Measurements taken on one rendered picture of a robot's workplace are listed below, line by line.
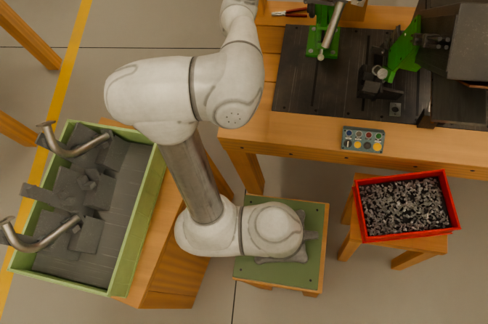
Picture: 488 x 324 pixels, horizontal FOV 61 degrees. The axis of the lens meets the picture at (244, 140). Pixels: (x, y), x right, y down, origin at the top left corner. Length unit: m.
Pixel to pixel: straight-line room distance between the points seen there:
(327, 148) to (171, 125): 0.88
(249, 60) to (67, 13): 2.90
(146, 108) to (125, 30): 2.49
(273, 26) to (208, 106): 1.18
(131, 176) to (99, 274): 0.39
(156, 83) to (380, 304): 1.89
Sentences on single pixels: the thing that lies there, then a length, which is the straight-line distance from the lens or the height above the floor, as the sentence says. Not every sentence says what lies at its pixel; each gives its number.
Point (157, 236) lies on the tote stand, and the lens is 1.74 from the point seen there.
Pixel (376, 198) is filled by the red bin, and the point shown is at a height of 0.87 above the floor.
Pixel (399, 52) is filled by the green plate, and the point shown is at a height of 1.16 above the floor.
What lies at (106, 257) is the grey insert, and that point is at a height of 0.85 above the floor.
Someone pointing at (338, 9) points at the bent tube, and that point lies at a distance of 1.53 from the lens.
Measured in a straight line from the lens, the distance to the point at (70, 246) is 1.74.
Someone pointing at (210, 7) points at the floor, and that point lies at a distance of 3.21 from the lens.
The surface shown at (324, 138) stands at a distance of 1.63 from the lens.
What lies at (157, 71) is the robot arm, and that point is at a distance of 0.83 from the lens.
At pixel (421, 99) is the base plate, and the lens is 1.75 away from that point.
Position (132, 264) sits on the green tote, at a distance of 1.71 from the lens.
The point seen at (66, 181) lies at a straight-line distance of 1.71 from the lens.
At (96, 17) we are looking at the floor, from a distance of 3.49.
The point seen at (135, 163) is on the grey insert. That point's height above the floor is 0.85.
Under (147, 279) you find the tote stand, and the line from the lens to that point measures 1.73.
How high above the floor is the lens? 2.41
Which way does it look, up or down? 67 degrees down
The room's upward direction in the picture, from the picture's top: 21 degrees counter-clockwise
